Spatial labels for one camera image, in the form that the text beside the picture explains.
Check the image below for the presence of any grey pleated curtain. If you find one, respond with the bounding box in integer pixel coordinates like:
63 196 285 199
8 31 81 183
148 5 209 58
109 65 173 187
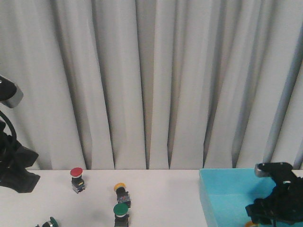
0 0 303 170

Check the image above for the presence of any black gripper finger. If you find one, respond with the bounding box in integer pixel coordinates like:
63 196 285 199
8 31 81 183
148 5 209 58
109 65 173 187
0 169 40 193
13 142 38 170

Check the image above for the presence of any yellow push button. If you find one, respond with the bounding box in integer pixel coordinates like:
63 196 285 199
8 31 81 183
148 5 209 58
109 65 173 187
244 221 259 227
114 183 131 208

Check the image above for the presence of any green push button upright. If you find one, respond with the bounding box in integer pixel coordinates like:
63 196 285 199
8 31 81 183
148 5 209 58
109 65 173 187
113 203 129 227

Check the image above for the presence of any yellow push button front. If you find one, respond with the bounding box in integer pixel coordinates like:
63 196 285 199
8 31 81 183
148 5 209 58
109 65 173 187
244 221 259 227

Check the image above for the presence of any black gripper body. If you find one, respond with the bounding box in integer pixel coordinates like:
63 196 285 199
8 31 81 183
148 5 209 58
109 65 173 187
245 162 303 225
0 121 18 187

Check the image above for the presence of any green push button lying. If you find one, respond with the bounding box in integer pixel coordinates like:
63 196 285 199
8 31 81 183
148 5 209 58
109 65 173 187
35 217 59 227

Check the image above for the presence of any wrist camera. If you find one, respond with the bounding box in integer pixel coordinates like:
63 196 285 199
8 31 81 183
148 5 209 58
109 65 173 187
254 163 270 178
0 75 23 108

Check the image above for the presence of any red push button far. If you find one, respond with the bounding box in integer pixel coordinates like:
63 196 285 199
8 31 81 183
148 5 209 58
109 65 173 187
70 167 86 193

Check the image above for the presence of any yellow push button middle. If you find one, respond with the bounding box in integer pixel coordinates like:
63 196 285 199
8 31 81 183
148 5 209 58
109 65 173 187
114 183 131 208

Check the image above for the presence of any light blue plastic box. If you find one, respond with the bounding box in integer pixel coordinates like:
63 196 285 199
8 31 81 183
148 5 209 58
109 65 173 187
198 167 303 227

